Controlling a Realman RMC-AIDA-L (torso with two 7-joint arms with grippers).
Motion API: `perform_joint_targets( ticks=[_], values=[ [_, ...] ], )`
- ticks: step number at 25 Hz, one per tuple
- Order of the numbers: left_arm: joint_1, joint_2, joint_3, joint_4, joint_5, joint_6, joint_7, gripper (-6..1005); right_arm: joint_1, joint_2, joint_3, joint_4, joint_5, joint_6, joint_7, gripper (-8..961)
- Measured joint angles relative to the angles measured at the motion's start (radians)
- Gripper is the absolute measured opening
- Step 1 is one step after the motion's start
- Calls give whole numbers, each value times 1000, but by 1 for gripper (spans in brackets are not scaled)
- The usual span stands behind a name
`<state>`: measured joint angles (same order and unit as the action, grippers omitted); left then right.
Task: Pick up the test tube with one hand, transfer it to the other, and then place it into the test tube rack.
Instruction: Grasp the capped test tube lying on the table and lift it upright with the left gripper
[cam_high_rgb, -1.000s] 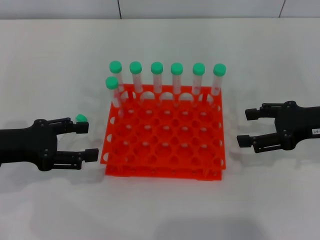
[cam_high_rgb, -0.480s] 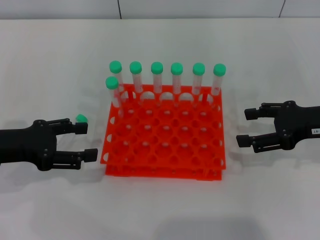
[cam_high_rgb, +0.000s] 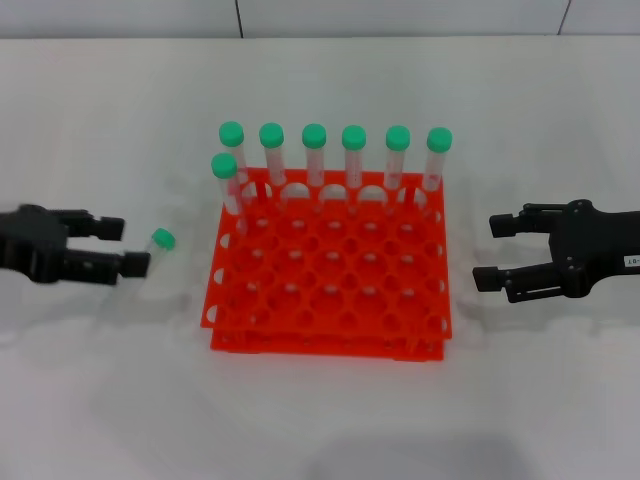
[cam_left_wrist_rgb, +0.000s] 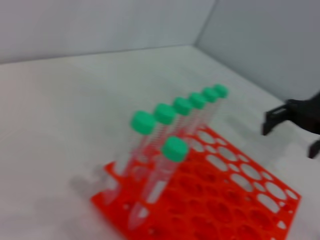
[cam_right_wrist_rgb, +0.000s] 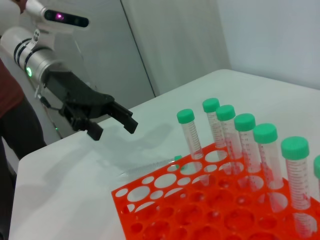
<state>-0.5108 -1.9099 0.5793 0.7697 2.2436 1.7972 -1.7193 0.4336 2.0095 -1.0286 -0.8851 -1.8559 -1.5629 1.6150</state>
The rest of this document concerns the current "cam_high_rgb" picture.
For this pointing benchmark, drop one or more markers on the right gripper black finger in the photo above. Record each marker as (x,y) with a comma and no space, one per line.
(530,220)
(525,280)

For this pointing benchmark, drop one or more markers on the orange plastic test tube rack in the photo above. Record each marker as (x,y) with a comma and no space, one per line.
(330,295)

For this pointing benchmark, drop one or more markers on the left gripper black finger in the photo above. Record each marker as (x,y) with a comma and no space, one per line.
(95,227)
(100,267)

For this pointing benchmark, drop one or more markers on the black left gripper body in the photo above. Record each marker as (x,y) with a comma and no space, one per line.
(35,245)

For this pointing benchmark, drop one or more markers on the green capped clear test tube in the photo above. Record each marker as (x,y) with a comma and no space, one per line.
(163,239)
(224,166)
(439,140)
(271,136)
(314,136)
(231,135)
(354,137)
(398,138)

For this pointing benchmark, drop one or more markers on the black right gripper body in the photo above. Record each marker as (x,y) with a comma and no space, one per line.
(595,245)

